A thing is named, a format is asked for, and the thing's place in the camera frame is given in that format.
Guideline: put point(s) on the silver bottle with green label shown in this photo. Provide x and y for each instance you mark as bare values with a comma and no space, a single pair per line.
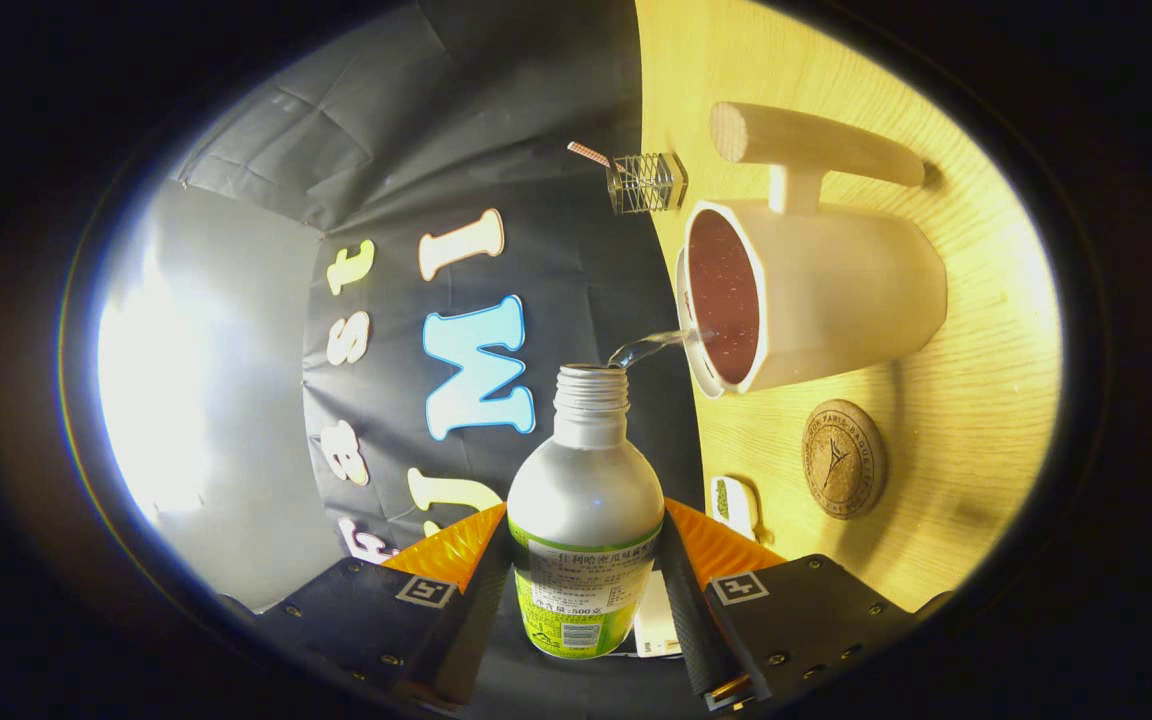
584,500

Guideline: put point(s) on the white sectioned plate with beans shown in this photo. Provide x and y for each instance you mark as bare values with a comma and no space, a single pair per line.
733,505

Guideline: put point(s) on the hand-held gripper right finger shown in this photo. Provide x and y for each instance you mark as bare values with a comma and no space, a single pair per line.
691,620

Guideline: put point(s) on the black backdrop cloth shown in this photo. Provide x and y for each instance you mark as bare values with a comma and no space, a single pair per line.
436,120

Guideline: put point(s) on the white tray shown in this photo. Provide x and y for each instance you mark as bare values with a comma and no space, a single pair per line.
656,620

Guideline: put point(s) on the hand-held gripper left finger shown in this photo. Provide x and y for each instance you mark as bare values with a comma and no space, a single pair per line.
471,640

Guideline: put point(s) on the pink stick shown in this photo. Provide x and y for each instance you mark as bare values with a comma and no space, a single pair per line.
588,153

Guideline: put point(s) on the yellow wooden table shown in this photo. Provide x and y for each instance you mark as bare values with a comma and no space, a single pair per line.
966,420

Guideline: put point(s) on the round cork coaster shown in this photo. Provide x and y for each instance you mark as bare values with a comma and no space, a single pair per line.
843,458

